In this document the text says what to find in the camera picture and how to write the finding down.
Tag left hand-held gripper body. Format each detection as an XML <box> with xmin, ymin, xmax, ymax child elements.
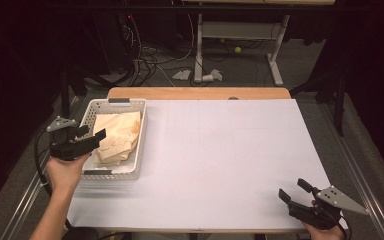
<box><xmin>45</xmin><ymin>115</ymin><xmax>101</xmax><ymax>162</ymax></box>

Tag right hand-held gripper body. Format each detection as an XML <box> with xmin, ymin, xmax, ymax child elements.
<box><xmin>288</xmin><ymin>185</ymin><xmax>369</xmax><ymax>231</ymax></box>

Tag cream cloth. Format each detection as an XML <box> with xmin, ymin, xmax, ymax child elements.
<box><xmin>92</xmin><ymin>110</ymin><xmax>142</xmax><ymax>166</ymax></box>

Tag white perforated plastic basket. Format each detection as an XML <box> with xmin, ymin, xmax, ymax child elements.
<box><xmin>76</xmin><ymin>97</ymin><xmax>148</xmax><ymax>181</ymax></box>

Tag person's right hand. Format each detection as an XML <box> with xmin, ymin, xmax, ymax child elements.
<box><xmin>301</xmin><ymin>222</ymin><xmax>346</xmax><ymax>240</ymax></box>

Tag person's left hand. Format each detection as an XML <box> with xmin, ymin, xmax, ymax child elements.
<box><xmin>46</xmin><ymin>153</ymin><xmax>93</xmax><ymax>196</ymax></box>

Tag black stand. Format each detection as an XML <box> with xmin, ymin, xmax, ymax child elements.
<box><xmin>58</xmin><ymin>63</ymin><xmax>88</xmax><ymax>128</ymax></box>
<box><xmin>289</xmin><ymin>66</ymin><xmax>349</xmax><ymax>138</ymax></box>

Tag white table mat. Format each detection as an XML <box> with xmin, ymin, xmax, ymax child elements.
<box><xmin>66</xmin><ymin>98</ymin><xmax>334</xmax><ymax>233</ymax></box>

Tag crumpled white paper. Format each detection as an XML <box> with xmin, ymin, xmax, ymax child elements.
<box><xmin>172</xmin><ymin>69</ymin><xmax>192</xmax><ymax>81</ymax></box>

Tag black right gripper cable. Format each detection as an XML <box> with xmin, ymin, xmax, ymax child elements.
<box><xmin>337</xmin><ymin>216</ymin><xmax>349</xmax><ymax>240</ymax></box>

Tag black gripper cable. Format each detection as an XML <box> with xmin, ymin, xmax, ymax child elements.
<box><xmin>337</xmin><ymin>216</ymin><xmax>349</xmax><ymax>240</ymax></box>
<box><xmin>33</xmin><ymin>129</ymin><xmax>74</xmax><ymax>231</ymax></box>

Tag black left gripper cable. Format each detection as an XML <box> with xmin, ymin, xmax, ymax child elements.
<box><xmin>33</xmin><ymin>129</ymin><xmax>74</xmax><ymax>231</ymax></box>

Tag metal floor rail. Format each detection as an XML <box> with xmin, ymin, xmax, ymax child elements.
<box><xmin>318</xmin><ymin>101</ymin><xmax>384</xmax><ymax>240</ymax></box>
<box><xmin>0</xmin><ymin>96</ymin><xmax>85</xmax><ymax>240</ymax></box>

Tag tangle of floor cables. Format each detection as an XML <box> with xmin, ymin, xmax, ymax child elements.
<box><xmin>119</xmin><ymin>13</ymin><xmax>198</xmax><ymax>88</ymax></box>

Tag white desk frame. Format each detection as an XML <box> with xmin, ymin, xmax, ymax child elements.
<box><xmin>193</xmin><ymin>13</ymin><xmax>291</xmax><ymax>86</ymax></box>

